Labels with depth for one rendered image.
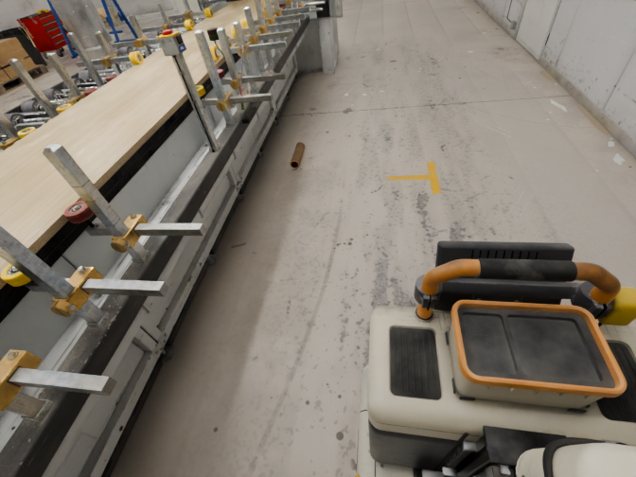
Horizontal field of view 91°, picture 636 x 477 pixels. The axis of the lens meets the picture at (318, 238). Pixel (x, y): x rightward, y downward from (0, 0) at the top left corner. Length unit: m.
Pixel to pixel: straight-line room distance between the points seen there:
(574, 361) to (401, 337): 0.29
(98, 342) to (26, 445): 0.26
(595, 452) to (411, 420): 0.45
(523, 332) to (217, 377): 1.37
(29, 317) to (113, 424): 0.60
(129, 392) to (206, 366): 0.33
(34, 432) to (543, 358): 1.11
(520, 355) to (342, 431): 0.98
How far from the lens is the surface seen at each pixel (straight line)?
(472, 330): 0.66
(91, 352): 1.13
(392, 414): 0.68
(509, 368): 0.64
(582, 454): 0.27
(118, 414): 1.68
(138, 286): 0.97
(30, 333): 1.31
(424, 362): 0.72
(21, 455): 1.11
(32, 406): 1.09
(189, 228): 1.09
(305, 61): 4.82
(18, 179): 1.73
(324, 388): 1.55
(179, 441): 1.69
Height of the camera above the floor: 1.46
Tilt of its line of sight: 45 degrees down
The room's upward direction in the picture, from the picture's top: 11 degrees counter-clockwise
